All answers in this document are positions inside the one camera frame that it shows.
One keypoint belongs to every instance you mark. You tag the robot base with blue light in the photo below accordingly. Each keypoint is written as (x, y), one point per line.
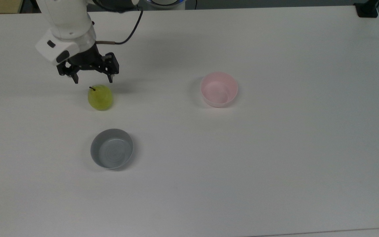
(164, 3)

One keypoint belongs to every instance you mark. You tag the black table clamp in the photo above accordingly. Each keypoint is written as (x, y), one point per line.
(367, 11)

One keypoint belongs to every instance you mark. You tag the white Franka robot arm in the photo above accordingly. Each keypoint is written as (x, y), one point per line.
(66, 16)

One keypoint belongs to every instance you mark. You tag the green pear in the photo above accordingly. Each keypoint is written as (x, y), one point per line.
(100, 98)

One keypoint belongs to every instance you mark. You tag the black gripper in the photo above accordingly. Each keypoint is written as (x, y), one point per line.
(87, 59)

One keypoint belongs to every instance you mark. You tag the pink plastic bowl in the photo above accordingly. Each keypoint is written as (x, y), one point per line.
(219, 92)

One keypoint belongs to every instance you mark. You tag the grey plastic bowl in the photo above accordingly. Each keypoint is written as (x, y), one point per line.
(112, 153)

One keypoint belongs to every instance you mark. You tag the black furniture leg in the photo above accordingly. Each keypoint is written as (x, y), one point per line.
(33, 3)

